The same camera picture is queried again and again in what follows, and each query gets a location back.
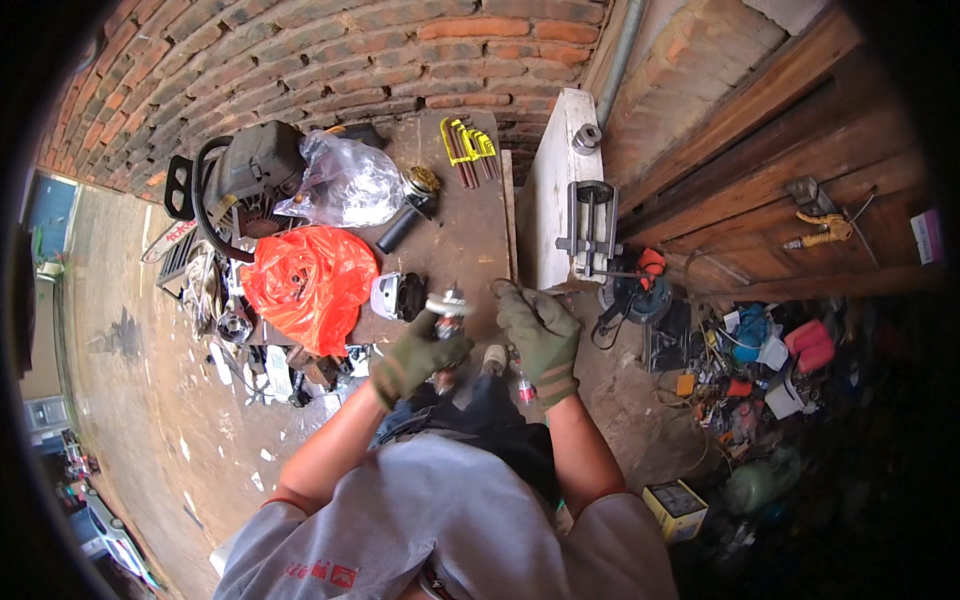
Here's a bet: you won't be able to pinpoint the person's right hand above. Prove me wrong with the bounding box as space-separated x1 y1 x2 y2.
491 279 583 411

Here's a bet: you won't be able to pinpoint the person's left hand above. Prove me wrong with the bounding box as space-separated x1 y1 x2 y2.
369 308 476 413

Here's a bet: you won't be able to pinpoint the motor armature with white fan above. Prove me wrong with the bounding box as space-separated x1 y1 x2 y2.
424 285 477 396

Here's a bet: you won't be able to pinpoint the red label plastic bottle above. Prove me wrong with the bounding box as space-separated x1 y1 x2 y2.
514 358 538 406

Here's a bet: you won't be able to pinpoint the grey bearing puller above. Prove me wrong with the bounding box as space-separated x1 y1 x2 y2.
555 180 625 279

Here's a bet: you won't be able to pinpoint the person's legs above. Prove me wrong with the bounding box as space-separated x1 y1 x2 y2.
370 343 562 513

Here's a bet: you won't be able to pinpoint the white metal cabinet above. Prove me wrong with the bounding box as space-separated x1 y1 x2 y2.
516 87 618 292

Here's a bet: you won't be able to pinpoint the grey grinder gear housing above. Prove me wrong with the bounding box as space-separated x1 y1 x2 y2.
369 271 430 324

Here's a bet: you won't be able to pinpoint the black orange angle grinder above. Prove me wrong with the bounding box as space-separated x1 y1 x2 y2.
591 247 675 351

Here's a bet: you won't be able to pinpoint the yellow hex key set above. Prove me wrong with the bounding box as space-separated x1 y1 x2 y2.
439 116 501 190

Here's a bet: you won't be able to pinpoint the orange plastic bag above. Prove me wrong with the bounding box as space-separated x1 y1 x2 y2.
240 226 381 358

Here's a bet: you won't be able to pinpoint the clear plastic bag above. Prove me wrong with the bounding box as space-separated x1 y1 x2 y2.
273 129 408 229

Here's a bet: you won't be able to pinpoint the person's body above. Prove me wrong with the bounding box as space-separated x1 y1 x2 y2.
213 429 681 600

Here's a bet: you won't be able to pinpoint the heap of tools and parts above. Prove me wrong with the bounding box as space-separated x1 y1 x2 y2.
643 298 849 460

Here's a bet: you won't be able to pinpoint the heap of scrap machine parts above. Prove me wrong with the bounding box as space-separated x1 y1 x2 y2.
156 225 376 410

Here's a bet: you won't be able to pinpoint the yellow cardboard box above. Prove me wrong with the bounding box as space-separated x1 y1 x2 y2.
642 480 710 544

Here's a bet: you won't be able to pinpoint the grey drain pipe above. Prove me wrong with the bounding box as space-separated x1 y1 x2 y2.
594 0 648 130

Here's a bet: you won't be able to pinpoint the round silver metal part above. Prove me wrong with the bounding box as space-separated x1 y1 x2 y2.
217 310 255 345

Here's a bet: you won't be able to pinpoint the brown wooden door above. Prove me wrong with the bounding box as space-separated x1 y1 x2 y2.
615 7 948 303

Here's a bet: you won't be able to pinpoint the red plastic container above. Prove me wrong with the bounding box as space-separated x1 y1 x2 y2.
783 319 837 376

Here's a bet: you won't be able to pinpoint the green gas cylinder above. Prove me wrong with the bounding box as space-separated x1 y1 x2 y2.
723 447 802 516

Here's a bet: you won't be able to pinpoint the grey door hasp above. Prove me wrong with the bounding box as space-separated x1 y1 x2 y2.
786 175 838 217

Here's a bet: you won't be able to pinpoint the brass padlock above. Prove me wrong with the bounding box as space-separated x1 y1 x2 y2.
780 210 855 252

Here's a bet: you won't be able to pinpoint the pink paper sticker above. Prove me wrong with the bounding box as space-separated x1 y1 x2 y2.
909 208 945 267

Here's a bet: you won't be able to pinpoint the white car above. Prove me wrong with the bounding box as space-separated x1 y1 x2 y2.
81 487 163 594

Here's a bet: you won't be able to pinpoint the black side handle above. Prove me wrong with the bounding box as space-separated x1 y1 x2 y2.
375 202 429 255

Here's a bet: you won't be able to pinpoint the brass wire brush wheel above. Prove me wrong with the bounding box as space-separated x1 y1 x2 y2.
400 166 442 202

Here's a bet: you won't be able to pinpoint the black chainsaw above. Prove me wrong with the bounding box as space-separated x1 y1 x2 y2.
141 120 310 265

